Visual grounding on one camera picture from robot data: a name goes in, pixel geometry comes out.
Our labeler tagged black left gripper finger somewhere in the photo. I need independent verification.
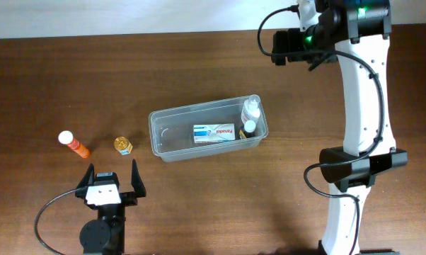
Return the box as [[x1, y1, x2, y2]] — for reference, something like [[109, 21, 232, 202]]
[[76, 164, 95, 189], [131, 159, 146, 198]]

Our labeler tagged white blue medicine box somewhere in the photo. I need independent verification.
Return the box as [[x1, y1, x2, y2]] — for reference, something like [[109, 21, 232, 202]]
[[193, 123, 235, 143]]

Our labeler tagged white spray bottle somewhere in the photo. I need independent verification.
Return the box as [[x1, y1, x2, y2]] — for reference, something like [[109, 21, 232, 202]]
[[241, 94, 261, 124]]

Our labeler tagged clear plastic container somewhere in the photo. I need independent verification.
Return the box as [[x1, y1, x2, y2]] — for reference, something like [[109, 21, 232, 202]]
[[149, 94, 269, 162]]

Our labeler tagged dark bottle white cap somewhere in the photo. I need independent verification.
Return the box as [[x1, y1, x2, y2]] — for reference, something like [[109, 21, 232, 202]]
[[238, 120, 256, 140]]

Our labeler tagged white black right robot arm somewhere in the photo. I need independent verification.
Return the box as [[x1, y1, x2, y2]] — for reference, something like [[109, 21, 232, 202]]
[[270, 0, 408, 254]]

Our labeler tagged small gold lid balm jar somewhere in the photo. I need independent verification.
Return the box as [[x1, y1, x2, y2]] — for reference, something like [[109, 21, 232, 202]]
[[114, 137, 132, 155]]

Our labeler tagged orange tablet tube white cap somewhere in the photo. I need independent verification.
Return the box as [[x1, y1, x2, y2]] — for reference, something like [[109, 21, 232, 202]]
[[58, 130, 91, 159]]

